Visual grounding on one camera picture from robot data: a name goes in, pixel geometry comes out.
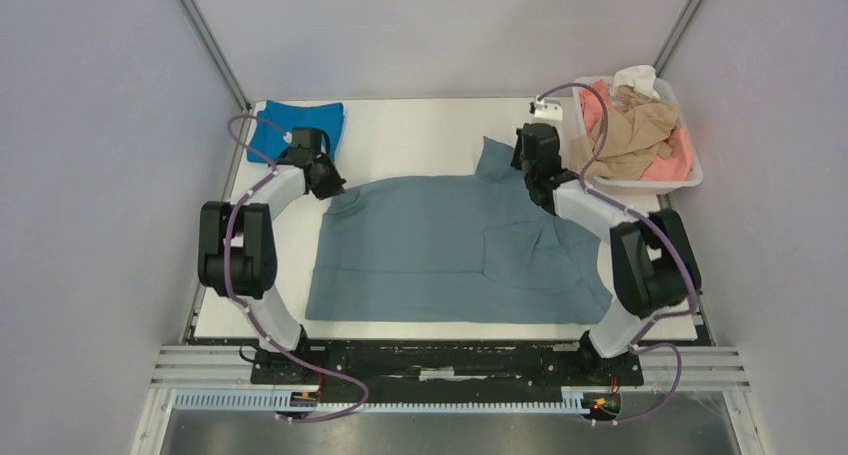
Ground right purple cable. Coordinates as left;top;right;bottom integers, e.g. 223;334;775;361
535;82;701;428

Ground white t-shirt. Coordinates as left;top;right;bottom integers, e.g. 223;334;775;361
610;65;661;101

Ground white cable duct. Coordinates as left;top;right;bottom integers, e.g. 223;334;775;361
174;389;621;415

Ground grey-blue t-shirt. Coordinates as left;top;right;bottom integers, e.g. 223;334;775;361
305;139;612;324

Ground folded bright blue t-shirt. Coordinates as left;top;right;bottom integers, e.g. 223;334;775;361
249;101;345;160

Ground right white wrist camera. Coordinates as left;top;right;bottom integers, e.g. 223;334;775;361
529;99;563;124

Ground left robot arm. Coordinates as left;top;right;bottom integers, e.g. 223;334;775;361
198;127;346;383

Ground aluminium frame rails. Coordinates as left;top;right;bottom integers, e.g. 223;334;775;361
130;346;764;454

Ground beige t-shirt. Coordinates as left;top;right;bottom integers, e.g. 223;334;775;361
568;85;682;180

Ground pink t-shirt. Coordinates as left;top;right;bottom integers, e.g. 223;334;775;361
578;78;697;183

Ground white plastic basket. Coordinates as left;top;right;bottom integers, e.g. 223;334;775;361
572;75;703;196

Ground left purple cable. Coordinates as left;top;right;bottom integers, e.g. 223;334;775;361
221;114;369;425

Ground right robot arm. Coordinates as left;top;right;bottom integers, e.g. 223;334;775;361
511;123;701;383

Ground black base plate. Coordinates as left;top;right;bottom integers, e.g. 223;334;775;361
225;340;697;405

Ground purple cable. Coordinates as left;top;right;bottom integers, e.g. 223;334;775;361
221;114;369;425
535;82;701;428

